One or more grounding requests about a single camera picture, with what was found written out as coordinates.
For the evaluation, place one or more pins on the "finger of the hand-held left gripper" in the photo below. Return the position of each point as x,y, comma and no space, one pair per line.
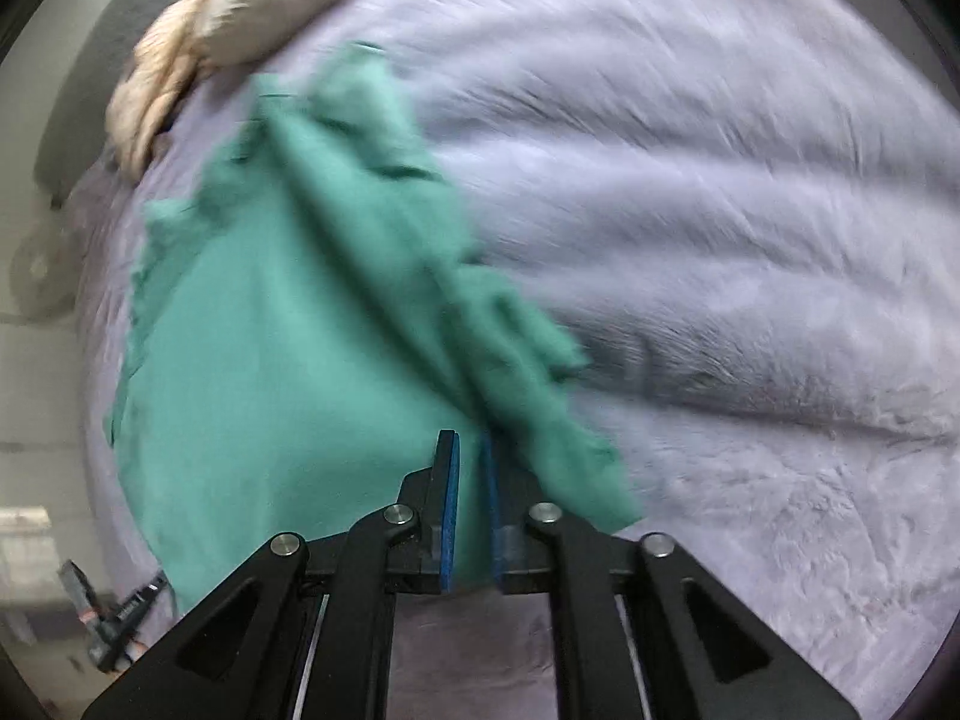
131,607

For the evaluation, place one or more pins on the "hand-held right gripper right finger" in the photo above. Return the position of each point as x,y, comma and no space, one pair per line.
492,517

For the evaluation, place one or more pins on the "white round fan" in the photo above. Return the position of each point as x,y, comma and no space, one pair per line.
41,270

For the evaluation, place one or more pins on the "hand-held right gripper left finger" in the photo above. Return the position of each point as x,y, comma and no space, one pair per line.
450,510

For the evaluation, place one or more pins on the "lavender quilted bedspread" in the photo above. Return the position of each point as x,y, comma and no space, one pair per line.
675,240

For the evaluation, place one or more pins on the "green work jacket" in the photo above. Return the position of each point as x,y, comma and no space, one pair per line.
300,360

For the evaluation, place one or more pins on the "beige striped blanket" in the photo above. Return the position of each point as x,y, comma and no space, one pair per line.
161,67

